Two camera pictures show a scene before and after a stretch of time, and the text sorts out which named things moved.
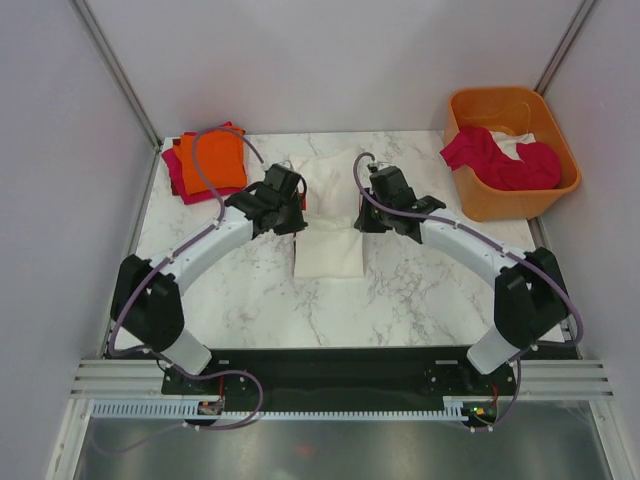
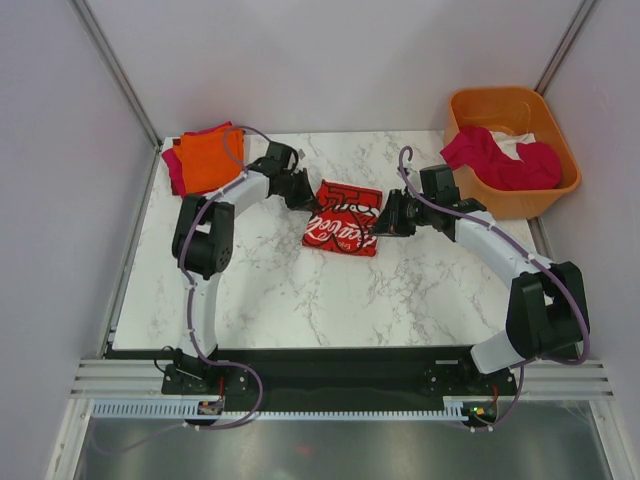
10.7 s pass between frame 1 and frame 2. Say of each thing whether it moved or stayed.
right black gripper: moved
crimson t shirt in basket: stayed
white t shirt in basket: stayed
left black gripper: moved
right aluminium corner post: stayed
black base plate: stayed
